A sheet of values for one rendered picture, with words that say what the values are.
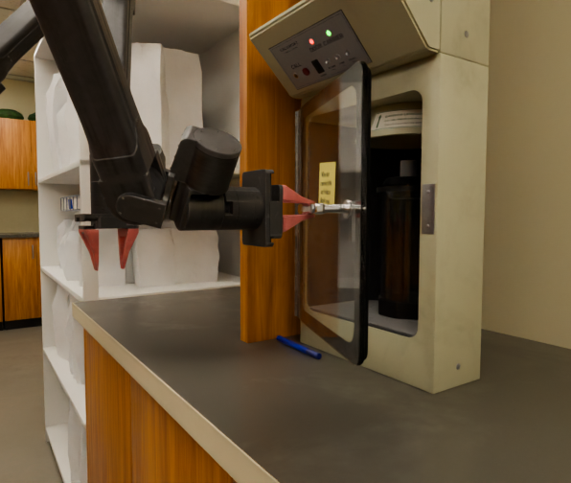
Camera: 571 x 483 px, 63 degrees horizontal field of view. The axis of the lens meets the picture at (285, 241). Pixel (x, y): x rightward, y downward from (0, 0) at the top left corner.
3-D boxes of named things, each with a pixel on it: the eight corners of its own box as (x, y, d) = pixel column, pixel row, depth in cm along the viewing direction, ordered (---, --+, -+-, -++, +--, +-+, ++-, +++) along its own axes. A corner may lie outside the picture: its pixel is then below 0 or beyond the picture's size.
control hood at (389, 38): (300, 100, 89) (300, 46, 89) (442, 52, 63) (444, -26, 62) (247, 91, 83) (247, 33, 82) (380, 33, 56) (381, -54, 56)
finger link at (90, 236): (130, 270, 83) (128, 217, 82) (87, 273, 79) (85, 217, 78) (120, 266, 88) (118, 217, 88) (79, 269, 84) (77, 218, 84)
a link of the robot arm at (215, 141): (130, 178, 62) (113, 216, 55) (146, 99, 55) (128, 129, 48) (218, 204, 64) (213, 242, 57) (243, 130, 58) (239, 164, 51)
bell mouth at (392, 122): (404, 151, 93) (404, 124, 92) (486, 140, 78) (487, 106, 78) (336, 144, 83) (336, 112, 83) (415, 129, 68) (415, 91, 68)
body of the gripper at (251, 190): (278, 169, 61) (226, 166, 57) (277, 246, 62) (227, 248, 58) (253, 172, 67) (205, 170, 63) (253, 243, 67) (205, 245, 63)
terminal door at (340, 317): (301, 318, 91) (302, 108, 88) (364, 369, 61) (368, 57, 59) (297, 318, 90) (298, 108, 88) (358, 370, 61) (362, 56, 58)
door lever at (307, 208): (329, 218, 72) (329, 200, 72) (352, 218, 63) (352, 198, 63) (294, 218, 71) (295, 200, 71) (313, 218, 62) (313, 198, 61)
